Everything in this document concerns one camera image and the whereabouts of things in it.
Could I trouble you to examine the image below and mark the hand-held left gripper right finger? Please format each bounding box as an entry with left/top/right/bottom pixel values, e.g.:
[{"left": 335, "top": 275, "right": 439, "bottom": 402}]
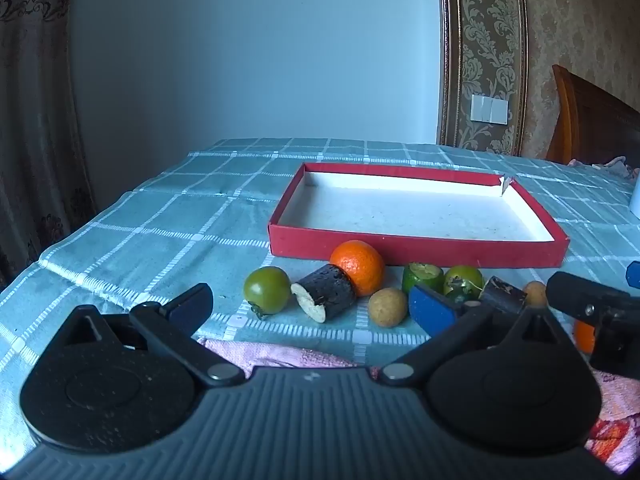
[{"left": 377, "top": 283, "right": 583, "bottom": 388}]

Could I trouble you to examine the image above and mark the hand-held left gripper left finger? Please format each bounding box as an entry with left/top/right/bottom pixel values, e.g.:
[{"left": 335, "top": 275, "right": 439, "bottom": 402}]
[{"left": 41, "top": 282, "right": 246, "bottom": 388}]

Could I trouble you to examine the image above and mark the cut green citrus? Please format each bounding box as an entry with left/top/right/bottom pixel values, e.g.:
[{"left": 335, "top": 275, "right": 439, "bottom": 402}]
[{"left": 402, "top": 262, "right": 445, "bottom": 297}]

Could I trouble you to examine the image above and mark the small tan longan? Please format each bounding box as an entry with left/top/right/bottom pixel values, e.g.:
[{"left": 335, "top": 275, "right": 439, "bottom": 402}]
[{"left": 522, "top": 281, "right": 549, "bottom": 309}]

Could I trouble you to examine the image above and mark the green persimmon with dry calyx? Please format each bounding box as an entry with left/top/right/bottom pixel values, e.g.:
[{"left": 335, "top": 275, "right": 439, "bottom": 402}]
[{"left": 443, "top": 265, "right": 485, "bottom": 305}]

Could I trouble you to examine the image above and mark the large tan longan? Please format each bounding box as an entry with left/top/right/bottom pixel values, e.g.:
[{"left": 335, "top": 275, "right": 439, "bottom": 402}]
[{"left": 368, "top": 287, "right": 410, "bottom": 328}]

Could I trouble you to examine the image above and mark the small orange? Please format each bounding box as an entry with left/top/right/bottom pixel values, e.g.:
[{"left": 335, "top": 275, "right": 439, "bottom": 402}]
[{"left": 573, "top": 318, "right": 597, "bottom": 355}]

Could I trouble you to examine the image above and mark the small dark sugarcane piece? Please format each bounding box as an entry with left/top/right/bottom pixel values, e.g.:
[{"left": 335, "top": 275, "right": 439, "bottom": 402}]
[{"left": 478, "top": 276, "right": 528, "bottom": 316}]

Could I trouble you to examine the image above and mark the smooth green persimmon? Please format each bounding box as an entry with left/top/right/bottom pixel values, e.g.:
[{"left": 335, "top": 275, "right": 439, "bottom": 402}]
[{"left": 243, "top": 266, "right": 292, "bottom": 321}]

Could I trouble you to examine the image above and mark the large orange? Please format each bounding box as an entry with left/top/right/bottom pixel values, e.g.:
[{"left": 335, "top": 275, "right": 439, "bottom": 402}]
[{"left": 330, "top": 240, "right": 386, "bottom": 297}]

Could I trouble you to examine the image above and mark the large dark sugarcane piece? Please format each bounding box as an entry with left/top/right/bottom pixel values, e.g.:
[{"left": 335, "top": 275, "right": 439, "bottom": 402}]
[{"left": 290, "top": 263, "right": 358, "bottom": 324}]

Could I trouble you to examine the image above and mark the red cardboard box tray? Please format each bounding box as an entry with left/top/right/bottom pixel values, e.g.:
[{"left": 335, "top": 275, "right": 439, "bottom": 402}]
[{"left": 267, "top": 161, "right": 571, "bottom": 269}]

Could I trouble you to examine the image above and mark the white cup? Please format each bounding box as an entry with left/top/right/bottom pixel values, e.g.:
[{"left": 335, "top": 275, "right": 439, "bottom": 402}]
[{"left": 628, "top": 167, "right": 640, "bottom": 220}]

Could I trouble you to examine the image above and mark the pink crumpled cloth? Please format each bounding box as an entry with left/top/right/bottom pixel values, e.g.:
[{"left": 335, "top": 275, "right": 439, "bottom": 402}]
[{"left": 567, "top": 156, "right": 639, "bottom": 179}]

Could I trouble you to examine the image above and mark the pink floral towel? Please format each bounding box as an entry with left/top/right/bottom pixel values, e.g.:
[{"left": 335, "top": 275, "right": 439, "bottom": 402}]
[{"left": 197, "top": 337, "right": 640, "bottom": 476}]

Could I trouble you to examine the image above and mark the brown patterned curtain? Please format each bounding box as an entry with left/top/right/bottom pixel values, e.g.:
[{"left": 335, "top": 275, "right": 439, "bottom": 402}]
[{"left": 0, "top": 0, "right": 99, "bottom": 288}]

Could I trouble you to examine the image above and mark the white wall light switch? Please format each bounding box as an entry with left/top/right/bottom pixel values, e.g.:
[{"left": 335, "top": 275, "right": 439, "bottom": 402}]
[{"left": 470, "top": 93, "right": 510, "bottom": 125}]

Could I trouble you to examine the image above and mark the gold wall moulding frame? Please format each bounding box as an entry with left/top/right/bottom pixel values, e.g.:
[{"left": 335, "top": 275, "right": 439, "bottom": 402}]
[{"left": 435, "top": 0, "right": 529, "bottom": 157}]

